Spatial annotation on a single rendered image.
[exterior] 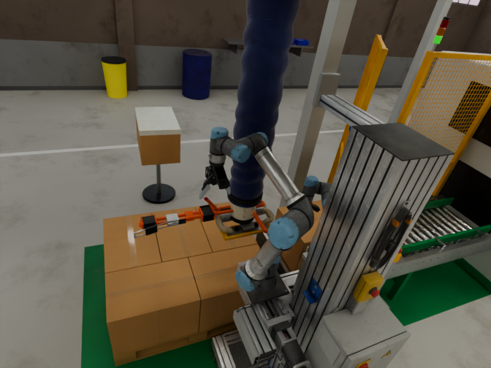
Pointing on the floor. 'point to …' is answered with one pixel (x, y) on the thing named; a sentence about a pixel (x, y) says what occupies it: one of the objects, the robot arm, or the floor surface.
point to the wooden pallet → (172, 344)
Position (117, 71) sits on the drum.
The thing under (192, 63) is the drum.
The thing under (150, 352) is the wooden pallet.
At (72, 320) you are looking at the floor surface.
